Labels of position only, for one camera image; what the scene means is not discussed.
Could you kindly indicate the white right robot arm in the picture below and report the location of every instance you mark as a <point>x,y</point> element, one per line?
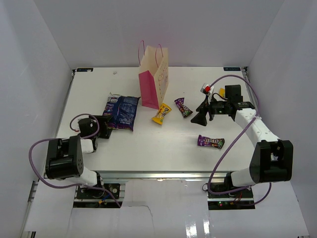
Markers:
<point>272,159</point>

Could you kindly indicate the aluminium table edge rail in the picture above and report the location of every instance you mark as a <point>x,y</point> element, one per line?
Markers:
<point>154,175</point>

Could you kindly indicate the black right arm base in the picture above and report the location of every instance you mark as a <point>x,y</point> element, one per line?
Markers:
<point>241,200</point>

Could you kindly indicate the yellow m&m's packet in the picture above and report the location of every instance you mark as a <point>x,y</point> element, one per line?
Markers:
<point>162,112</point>
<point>222,92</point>

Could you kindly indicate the blue purple snack bag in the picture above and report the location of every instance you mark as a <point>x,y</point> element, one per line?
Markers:
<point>112,105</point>
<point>126,112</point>

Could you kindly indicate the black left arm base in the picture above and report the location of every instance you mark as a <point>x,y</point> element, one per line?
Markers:
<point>92,198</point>

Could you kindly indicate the yellow M&M's packet centre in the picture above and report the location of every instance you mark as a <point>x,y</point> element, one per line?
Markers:
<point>162,112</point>

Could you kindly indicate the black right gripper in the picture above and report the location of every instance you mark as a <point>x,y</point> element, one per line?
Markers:
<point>200,118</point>

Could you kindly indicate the brown purple m&m's packet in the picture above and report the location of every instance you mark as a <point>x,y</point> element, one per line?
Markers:
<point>185,111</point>
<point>210,142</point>

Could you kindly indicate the beige pink paper bag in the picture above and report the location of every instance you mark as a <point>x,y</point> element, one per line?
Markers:
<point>153,74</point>

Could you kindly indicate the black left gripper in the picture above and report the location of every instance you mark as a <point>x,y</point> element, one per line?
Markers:
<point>103,124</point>

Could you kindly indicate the yellow M&M's packet far right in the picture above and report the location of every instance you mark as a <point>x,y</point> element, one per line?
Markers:
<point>222,92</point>

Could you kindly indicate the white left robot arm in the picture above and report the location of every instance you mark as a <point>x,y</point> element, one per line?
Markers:
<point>65,155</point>

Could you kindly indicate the brown purple M&M's packet front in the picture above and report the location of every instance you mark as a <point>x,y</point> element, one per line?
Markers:
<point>210,142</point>

